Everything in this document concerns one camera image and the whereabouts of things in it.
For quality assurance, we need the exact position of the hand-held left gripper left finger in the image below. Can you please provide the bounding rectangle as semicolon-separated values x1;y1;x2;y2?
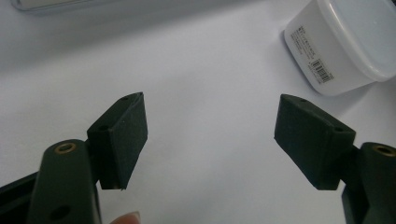
86;91;149;190

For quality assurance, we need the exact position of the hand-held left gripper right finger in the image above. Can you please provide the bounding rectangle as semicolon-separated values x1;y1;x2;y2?
273;93;357;191

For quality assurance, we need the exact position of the white lidded plastic container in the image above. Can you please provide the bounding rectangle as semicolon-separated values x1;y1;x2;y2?
283;0;396;97

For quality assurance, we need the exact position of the clear plastic box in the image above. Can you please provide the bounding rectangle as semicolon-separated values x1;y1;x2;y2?
10;0;125;13

